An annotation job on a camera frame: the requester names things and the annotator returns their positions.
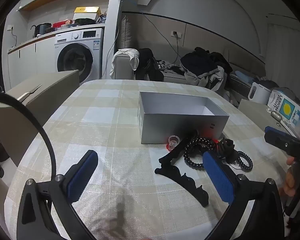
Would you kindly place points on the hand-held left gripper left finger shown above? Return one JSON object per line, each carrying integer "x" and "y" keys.
{"x": 82, "y": 177}

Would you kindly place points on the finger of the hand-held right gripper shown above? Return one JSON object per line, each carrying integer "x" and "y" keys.
{"x": 277, "y": 137}

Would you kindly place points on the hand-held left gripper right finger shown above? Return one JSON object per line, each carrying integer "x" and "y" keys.
{"x": 218, "y": 180}

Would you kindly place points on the black claw hair clip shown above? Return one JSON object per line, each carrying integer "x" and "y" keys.
{"x": 182, "y": 180}

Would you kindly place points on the small red hair clip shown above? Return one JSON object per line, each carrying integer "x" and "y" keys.
{"x": 216, "y": 142}

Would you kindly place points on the grey cardboard box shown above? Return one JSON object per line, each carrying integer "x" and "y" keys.
{"x": 180, "y": 125}

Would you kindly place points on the person's right hand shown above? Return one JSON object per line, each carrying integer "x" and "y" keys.
{"x": 288, "y": 186}

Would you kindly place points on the clear wine glass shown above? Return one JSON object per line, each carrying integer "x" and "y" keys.
{"x": 276, "y": 116}

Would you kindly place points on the white carton with yellow circle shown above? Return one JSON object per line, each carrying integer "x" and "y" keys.
{"x": 286, "y": 110}

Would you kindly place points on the beige side table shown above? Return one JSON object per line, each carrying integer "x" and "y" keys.
{"x": 252, "y": 112}

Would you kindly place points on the white electric kettle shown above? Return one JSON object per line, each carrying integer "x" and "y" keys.
{"x": 258, "y": 93}

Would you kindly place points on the checked beige tablecloth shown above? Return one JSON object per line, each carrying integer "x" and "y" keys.
{"x": 102, "y": 130}

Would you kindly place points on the light blue pillow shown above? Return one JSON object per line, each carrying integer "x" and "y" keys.
{"x": 242, "y": 76}

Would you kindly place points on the grey hoodie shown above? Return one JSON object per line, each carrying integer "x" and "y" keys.
{"x": 207, "y": 78}

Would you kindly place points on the dark jacket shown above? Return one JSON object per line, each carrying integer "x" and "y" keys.
{"x": 197, "y": 62}

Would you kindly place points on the grey sofa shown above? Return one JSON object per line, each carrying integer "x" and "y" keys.
{"x": 121, "y": 67}

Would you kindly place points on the white washing machine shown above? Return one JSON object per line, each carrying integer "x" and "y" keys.
{"x": 75, "y": 57}

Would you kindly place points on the white garment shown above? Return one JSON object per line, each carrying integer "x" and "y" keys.
{"x": 130, "y": 57}

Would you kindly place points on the black striped pants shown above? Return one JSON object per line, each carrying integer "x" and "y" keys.
{"x": 147, "y": 65}

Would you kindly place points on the grey cushion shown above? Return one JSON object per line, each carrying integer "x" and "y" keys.
{"x": 126, "y": 33}

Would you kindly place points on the red flat box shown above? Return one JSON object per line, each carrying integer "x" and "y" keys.
{"x": 58, "y": 25}

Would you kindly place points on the yellow cardboard box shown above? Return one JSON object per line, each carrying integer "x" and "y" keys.
{"x": 86, "y": 10}

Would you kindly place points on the white wall socket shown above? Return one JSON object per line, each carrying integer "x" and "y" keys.
{"x": 176, "y": 33}

